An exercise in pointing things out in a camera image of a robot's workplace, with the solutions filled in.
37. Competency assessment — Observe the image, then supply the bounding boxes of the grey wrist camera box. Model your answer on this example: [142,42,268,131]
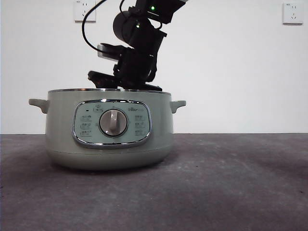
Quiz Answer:
[97,43,126,61]

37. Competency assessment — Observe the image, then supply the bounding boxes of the black camera cable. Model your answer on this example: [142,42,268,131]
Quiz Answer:
[81,0,106,51]

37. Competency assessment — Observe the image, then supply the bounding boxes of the white wall socket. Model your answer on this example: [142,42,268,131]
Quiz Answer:
[73,0,96,24]
[282,2,303,25]

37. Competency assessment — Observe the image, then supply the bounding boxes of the grey-green electric cooking pot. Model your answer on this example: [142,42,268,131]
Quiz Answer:
[28,88,187,171]

